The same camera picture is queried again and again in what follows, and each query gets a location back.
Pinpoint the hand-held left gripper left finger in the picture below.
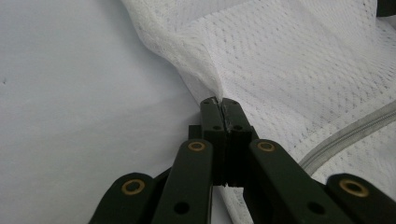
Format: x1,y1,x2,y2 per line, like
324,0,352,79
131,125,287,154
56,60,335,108
188,96,226,187

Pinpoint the dark object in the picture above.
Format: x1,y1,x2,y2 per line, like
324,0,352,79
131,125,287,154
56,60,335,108
375,0,396,18

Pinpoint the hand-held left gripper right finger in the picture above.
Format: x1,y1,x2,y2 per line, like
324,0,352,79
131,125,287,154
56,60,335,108
221,97,260,188

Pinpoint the white mesh garment with zipper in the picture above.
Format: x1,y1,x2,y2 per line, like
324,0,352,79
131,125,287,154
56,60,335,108
120,0,396,224

